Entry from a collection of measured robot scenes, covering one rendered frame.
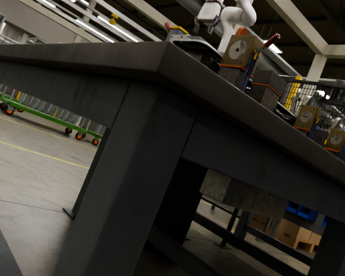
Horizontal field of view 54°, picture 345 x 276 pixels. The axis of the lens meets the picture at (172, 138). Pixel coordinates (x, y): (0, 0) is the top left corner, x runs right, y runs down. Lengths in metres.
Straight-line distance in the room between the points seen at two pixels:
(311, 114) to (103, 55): 1.38
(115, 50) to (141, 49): 0.07
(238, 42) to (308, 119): 0.66
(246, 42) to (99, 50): 0.78
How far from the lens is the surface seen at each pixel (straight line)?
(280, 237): 4.93
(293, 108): 2.32
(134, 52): 0.45
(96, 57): 0.55
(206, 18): 1.85
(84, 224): 0.50
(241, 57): 1.23
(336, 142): 2.07
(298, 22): 6.25
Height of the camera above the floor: 0.58
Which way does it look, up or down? 2 degrees up
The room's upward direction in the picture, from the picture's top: 22 degrees clockwise
